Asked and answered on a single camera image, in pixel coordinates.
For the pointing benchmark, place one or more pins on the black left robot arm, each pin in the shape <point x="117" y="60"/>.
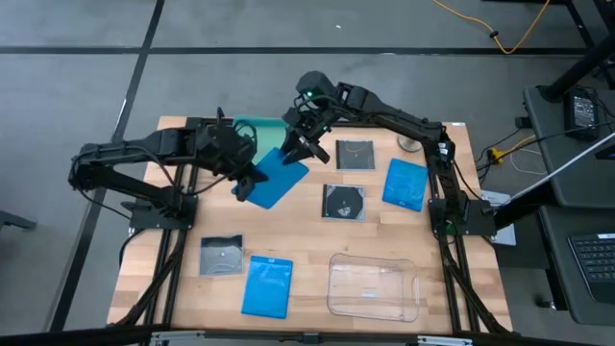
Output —
<point x="144" y="144"/>

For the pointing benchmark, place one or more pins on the blue Blu-ray case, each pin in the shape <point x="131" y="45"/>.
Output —
<point x="266" y="288"/>
<point x="278" y="185"/>
<point x="406" y="185"/>

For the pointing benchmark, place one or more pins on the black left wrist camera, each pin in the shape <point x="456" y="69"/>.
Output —
<point x="245" y="190"/>

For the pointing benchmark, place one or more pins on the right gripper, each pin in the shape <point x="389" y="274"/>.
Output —
<point x="307" y="122"/>

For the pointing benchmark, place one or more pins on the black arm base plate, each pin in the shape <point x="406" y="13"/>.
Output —
<point x="480" y="221"/>
<point x="144" y="218"/>

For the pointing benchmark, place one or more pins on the black aluminium table frame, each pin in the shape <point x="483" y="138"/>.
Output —
<point x="448" y="279"/>

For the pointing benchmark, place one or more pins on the black power adapter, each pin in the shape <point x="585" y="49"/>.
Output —
<point x="582" y="113"/>

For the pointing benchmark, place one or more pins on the black desk leg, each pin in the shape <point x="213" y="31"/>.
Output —
<point x="576" y="67"/>

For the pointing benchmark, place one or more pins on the black front crossbar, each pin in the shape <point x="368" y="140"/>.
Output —
<point x="72" y="336"/>

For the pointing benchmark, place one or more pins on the white paper sheet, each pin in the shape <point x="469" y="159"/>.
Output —
<point x="504" y="238"/>

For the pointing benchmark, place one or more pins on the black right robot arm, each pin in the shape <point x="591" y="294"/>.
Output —
<point x="394" y="120"/>

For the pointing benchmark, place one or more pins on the black keyboard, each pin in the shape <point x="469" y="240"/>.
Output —
<point x="596" y="264"/>

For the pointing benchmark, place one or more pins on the teal plastic bin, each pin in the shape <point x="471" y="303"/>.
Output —
<point x="262" y="132"/>

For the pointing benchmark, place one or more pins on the dark grey desk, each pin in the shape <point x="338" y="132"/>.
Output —
<point x="567" y="173"/>
<point x="557" y="269"/>

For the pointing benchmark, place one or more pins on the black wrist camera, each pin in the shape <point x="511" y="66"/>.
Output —
<point x="319" y="153"/>
<point x="245" y="190"/>

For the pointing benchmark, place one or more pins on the clear plastic bin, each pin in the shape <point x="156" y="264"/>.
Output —
<point x="372" y="288"/>

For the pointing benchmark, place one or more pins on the silver rod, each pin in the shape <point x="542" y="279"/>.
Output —
<point x="562" y="165"/>

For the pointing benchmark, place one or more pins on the grey chair leg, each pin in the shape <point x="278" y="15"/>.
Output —
<point x="14" y="220"/>

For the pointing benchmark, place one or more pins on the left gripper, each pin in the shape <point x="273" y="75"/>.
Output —
<point x="221" y="146"/>

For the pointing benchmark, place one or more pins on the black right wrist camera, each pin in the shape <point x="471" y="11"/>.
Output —
<point x="319" y="153"/>

